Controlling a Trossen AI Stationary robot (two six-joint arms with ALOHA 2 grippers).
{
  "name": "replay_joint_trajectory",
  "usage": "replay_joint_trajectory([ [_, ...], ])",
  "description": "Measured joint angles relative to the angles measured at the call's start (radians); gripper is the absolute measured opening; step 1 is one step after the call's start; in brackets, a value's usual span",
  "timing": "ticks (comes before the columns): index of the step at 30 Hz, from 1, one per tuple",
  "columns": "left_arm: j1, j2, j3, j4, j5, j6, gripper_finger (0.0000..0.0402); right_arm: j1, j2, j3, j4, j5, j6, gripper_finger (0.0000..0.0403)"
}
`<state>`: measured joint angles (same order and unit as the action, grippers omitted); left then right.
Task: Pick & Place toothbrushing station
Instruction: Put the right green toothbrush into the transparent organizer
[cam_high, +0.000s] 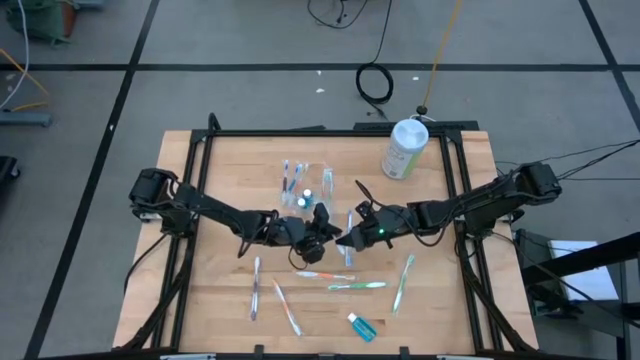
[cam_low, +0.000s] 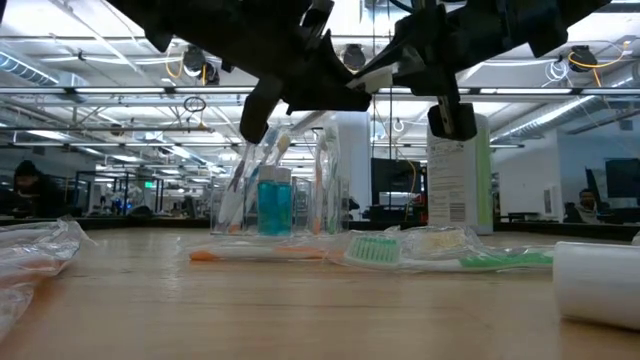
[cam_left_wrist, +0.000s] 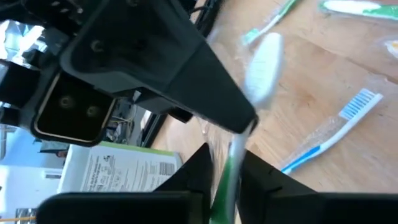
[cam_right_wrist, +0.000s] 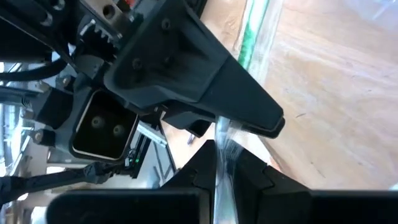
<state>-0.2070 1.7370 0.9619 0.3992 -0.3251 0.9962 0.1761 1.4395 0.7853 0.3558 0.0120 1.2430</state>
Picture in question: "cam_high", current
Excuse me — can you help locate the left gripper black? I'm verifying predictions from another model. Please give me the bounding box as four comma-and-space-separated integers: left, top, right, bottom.
272, 202, 344, 265

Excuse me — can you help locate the black box on floor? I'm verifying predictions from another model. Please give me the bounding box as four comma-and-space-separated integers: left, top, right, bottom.
0, 155, 21, 201

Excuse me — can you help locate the white floor cable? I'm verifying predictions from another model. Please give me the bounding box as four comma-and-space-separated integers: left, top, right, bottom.
0, 0, 31, 111

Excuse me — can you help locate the black metal stand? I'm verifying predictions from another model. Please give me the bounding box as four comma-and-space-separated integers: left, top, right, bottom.
519, 230, 640, 360

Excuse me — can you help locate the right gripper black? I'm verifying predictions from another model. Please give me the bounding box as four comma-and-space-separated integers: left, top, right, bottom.
334, 200, 419, 253

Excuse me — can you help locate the black looped floor cable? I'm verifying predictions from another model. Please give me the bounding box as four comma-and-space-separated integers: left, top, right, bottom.
306, 0, 371, 30

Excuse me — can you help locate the yellow floor cable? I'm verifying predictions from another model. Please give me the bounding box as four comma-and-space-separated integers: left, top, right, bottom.
0, 47, 51, 112

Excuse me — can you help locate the white green wipes canister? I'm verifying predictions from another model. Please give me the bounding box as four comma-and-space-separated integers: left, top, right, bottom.
381, 118, 430, 180

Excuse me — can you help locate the yellow hanging cable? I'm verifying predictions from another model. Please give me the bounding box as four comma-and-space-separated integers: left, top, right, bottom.
422, 0, 464, 107

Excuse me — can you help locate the grey floor bar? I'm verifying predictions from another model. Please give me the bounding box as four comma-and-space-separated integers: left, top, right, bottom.
0, 110, 54, 128

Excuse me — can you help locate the clear acrylic organizer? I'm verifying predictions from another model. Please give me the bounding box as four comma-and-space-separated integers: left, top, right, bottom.
278, 158, 337, 214

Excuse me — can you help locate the black coiled hanging cable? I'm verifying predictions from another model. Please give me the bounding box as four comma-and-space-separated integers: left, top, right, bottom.
354, 0, 396, 121

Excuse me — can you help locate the black straight floor cable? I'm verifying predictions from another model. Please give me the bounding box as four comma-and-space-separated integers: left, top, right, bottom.
499, 175, 640, 182

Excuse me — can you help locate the green bag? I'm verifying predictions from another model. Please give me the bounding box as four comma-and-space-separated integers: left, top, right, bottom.
4, 0, 79, 46

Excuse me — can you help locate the white box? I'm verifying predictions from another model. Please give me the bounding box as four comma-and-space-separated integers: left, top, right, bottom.
547, 239, 621, 302

